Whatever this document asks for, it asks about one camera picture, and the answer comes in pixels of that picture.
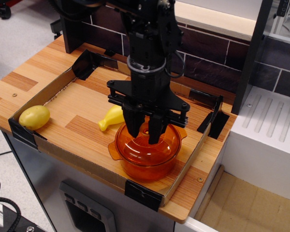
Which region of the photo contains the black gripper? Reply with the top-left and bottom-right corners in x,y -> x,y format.
107,57 -> 190,145

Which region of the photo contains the yellow plastic banana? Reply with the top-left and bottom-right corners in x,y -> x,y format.
98,105 -> 125,131

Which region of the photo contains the white toy sink drainboard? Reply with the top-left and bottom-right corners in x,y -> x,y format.
222,87 -> 290,199

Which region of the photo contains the yellow plastic potato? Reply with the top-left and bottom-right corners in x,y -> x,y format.
18,105 -> 50,131

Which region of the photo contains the light wooden shelf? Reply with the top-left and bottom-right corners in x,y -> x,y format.
175,1 -> 256,41

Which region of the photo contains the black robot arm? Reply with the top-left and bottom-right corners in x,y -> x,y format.
107,0 -> 190,145

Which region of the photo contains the black caster wheel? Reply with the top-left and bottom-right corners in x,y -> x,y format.
0,4 -> 12,19

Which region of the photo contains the cardboard fence with black tape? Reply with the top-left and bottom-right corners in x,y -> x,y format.
9,50 -> 233,220

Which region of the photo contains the dark grey vertical post right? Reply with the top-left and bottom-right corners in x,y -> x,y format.
232,0 -> 273,115

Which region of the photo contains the orange transparent pot lid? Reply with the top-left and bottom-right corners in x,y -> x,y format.
115,118 -> 186,166

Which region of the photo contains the grey oven control panel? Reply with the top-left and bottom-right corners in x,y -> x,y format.
59,182 -> 117,232

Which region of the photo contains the orange transparent pot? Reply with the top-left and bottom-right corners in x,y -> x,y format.
108,127 -> 187,182

